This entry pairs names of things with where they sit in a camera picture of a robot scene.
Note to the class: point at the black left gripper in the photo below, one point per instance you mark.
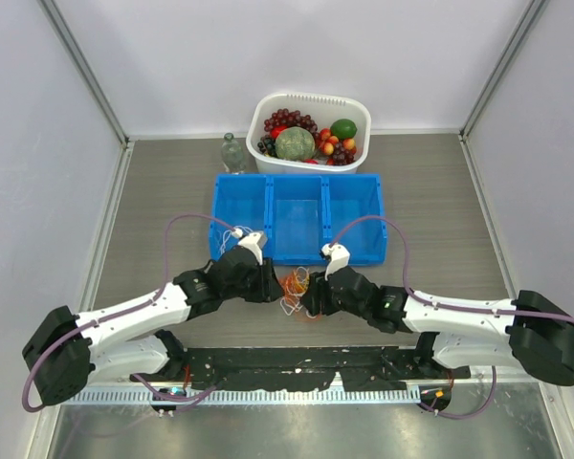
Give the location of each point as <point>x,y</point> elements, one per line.
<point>269,288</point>

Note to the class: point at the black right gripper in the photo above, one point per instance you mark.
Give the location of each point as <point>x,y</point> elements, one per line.
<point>316,294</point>

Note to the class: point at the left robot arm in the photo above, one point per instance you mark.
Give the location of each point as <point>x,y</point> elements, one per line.
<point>63,353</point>

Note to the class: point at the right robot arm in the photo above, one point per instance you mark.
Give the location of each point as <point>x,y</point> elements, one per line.
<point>528,332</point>

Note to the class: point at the left blue bin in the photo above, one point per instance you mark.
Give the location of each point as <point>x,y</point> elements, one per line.
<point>239,200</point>

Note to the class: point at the right blue bin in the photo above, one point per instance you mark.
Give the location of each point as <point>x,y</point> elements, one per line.
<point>350,197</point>

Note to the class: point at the clear glass bottle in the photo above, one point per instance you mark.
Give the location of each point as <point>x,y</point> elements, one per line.
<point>232,155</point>

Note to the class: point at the dark grape bunch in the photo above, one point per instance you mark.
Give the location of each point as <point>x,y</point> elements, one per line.
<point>267,146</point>

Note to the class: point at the green melon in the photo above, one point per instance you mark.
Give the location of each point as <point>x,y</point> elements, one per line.
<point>295,144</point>

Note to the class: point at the white plastic basket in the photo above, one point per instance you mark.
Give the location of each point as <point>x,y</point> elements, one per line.
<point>324,110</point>

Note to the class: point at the red yellow peaches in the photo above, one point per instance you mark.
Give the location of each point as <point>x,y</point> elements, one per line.
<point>333,151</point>

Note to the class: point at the red grape bunch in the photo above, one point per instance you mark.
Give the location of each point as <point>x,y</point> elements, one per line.
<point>286,118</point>

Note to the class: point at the green mango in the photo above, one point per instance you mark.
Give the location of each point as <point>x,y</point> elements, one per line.
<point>344,129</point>

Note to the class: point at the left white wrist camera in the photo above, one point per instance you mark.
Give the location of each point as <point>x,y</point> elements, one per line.
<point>253,241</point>

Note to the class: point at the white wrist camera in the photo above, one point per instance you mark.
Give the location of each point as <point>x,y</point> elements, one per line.
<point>337,257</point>
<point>253,241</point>

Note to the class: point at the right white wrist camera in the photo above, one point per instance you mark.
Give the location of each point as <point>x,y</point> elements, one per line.
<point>337,257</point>

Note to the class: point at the white slotted cable duct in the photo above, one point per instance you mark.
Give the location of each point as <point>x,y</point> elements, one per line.
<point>335,394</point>

